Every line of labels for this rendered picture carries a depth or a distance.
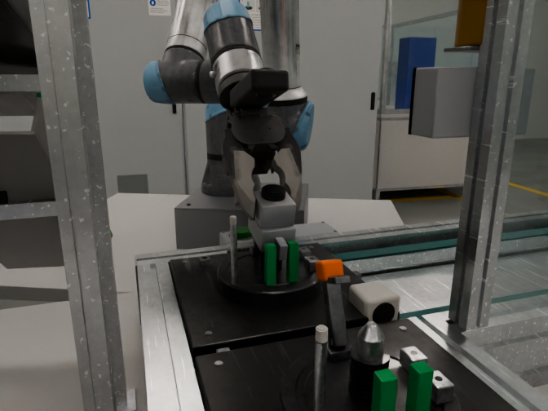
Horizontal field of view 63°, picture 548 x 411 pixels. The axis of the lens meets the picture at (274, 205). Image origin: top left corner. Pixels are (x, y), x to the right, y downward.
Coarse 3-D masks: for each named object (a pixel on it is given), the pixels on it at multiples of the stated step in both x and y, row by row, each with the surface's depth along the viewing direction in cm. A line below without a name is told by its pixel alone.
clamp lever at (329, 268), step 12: (324, 264) 40; (336, 264) 40; (324, 276) 40; (336, 276) 38; (348, 276) 38; (324, 288) 41; (336, 288) 40; (324, 300) 41; (336, 300) 40; (336, 312) 40; (336, 324) 40; (336, 336) 40
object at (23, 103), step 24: (0, 0) 32; (24, 0) 35; (0, 24) 35; (24, 24) 35; (0, 48) 38; (24, 48) 38; (0, 72) 42; (24, 72) 42; (0, 96) 47; (24, 96) 48
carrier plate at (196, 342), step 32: (224, 256) 68; (320, 256) 68; (192, 288) 58; (192, 320) 50; (224, 320) 50; (256, 320) 50; (288, 320) 50; (320, 320) 50; (352, 320) 50; (192, 352) 45
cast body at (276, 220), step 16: (256, 192) 56; (272, 192) 54; (256, 208) 55; (272, 208) 53; (288, 208) 54; (256, 224) 55; (272, 224) 54; (288, 224) 55; (256, 240) 56; (272, 240) 54; (288, 240) 55
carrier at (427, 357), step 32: (224, 352) 44; (256, 352) 44; (288, 352) 44; (320, 352) 29; (352, 352) 35; (384, 352) 35; (416, 352) 38; (448, 352) 44; (224, 384) 40; (256, 384) 40; (288, 384) 37; (320, 384) 30; (352, 384) 35; (384, 384) 29; (416, 384) 30; (448, 384) 34; (480, 384) 40
